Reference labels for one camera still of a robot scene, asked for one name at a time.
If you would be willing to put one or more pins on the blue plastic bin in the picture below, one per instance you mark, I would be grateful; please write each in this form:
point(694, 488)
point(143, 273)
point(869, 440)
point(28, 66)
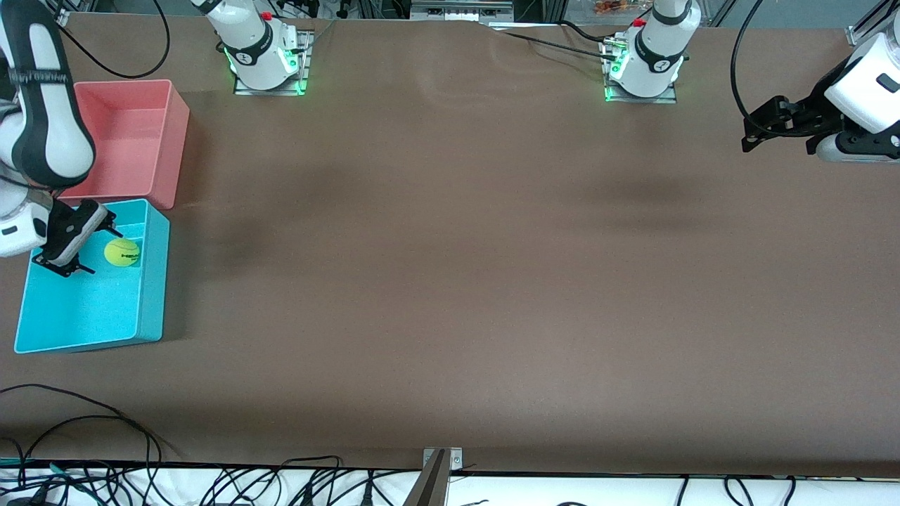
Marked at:
point(91, 309)

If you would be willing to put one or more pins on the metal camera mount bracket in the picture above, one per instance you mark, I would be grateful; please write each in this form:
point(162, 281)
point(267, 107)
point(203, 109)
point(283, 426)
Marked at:
point(434, 478)

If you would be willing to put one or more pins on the brown table cover sheet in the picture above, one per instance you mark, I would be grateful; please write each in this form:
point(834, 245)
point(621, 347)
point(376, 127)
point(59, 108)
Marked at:
point(450, 281)

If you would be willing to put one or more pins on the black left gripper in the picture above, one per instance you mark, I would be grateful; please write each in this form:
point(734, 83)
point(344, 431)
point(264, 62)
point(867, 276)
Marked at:
point(818, 107)

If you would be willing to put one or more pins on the aluminium frame piece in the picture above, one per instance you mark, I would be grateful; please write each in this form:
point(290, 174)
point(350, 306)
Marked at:
point(460, 10)

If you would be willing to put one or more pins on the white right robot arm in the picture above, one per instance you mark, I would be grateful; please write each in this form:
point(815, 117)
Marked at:
point(49, 105)

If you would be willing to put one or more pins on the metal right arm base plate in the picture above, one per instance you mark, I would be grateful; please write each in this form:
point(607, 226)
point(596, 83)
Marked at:
point(306, 63)

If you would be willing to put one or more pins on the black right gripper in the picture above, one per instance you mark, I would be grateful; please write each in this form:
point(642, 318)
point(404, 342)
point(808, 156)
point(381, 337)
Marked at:
point(107, 220)

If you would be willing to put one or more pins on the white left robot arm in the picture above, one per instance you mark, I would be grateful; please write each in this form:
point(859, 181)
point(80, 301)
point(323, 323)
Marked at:
point(657, 63)

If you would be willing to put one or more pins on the yellow-green tennis ball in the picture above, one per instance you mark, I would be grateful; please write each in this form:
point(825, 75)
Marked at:
point(122, 252)

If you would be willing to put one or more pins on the orange object behind table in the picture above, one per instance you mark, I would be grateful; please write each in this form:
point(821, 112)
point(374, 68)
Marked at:
point(619, 7)

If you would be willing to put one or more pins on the pink plastic bin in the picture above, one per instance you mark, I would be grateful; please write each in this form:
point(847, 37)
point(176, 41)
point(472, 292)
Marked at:
point(130, 133)

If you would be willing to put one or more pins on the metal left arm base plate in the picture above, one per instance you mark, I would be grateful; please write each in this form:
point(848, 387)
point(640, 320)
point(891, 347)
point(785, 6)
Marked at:
point(641, 100)

